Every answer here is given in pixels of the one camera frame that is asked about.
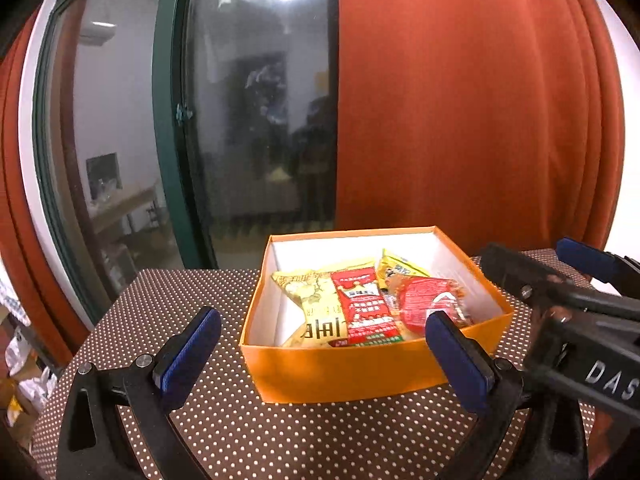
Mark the green framed glass window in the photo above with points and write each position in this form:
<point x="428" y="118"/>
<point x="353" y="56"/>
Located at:
<point x="125" y="110"/>

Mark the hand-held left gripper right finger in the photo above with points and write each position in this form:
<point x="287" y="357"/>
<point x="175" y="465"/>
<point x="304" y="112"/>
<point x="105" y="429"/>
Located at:
<point x="457" y="365"/>

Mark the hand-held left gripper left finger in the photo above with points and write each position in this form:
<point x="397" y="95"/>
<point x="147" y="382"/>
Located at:
<point x="192" y="355"/>

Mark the brown polka-dot tablecloth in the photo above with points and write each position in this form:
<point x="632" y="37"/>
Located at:
<point x="300" y="435"/>

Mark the narrow red curtain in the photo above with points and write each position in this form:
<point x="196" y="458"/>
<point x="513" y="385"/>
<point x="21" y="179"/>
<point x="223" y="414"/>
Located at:
<point x="15" y="210"/>

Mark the window latch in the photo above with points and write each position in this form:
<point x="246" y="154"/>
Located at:
<point x="182" y="112"/>

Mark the red clear snack packet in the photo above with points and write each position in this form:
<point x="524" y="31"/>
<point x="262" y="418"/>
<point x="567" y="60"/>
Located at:
<point x="430" y="300"/>

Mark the small yellow snack packet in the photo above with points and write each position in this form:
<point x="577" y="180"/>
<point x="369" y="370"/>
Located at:
<point x="395" y="270"/>

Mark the small red sachet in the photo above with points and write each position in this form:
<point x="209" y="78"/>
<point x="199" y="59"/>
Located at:
<point x="365" y="310"/>

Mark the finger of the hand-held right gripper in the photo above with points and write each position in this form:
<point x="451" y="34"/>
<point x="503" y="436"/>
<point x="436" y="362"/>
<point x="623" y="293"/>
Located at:
<point x="585" y="257"/>
<point x="510" y="270"/>

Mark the large yellow snack bag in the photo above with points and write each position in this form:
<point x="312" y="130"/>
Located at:
<point x="310" y="305"/>

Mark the orange cardboard box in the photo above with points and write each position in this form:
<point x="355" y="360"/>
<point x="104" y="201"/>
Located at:
<point x="340" y="375"/>

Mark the white patterned plastic bag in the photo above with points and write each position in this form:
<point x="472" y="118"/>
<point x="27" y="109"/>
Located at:
<point x="10" y="305"/>

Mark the wide red curtain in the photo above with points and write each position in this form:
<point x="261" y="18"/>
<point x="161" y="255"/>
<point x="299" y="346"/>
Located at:
<point x="450" y="110"/>

